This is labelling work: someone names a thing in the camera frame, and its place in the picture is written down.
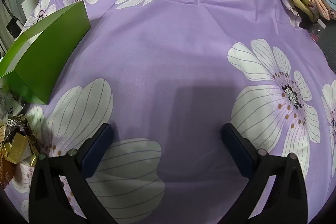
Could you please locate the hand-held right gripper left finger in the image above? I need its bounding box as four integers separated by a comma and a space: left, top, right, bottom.
28, 123, 118, 224

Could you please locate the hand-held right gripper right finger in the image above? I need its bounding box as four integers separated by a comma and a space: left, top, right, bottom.
221, 123, 308, 224

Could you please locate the black gold snack packet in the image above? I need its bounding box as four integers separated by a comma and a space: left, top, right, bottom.
0, 114, 40, 167

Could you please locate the orange snack packet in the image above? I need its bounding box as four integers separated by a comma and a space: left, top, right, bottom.
0, 158, 19, 189

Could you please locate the white crinkled snack packet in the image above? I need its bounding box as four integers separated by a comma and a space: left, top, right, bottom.
0, 88, 24, 119

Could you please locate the green cardboard box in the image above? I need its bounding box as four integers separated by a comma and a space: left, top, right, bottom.
0, 1, 91, 105

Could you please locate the purple floral cloth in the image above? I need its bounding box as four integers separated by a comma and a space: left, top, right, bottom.
5, 0, 336, 224

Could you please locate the grey sofa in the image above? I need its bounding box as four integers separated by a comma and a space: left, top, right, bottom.
316, 27, 336, 67

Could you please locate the plastic bottle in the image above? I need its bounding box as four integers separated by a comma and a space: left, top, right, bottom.
302, 20, 327, 42

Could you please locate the black device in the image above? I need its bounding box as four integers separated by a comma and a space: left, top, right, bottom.
6, 17, 23, 37

